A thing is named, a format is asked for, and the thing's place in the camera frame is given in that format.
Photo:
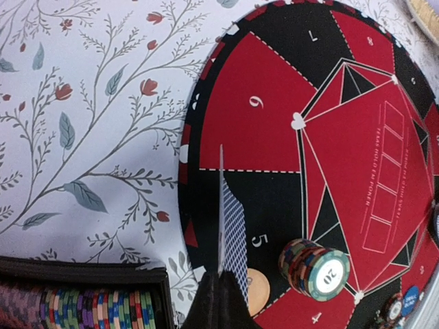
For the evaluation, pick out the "black poker chip case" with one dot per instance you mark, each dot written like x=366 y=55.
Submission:
x=150 y=276

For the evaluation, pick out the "poker chip row right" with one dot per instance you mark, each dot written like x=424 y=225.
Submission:
x=46 y=307

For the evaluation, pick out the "woven bamboo tray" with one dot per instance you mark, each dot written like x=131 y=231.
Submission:
x=426 y=10

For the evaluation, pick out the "round red black poker mat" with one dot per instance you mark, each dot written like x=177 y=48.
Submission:
x=330 y=133

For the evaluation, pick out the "orange big blind button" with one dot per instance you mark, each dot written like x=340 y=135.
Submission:
x=258 y=291

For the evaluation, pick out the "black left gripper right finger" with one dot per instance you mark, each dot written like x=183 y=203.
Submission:
x=233 y=313

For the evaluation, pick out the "poker chip stack red top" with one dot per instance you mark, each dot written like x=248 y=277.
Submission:
x=391 y=312

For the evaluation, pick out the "blue backed playing card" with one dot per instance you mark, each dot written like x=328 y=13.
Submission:
x=232 y=249

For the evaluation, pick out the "poker chip stack twenty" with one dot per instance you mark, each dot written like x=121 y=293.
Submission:
x=313 y=270

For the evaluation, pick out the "floral table cloth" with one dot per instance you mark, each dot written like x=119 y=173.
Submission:
x=93 y=95

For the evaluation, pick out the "blue small blind button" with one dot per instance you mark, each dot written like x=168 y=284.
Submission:
x=410 y=300

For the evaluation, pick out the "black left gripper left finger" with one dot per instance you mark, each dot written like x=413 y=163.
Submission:
x=204 y=311

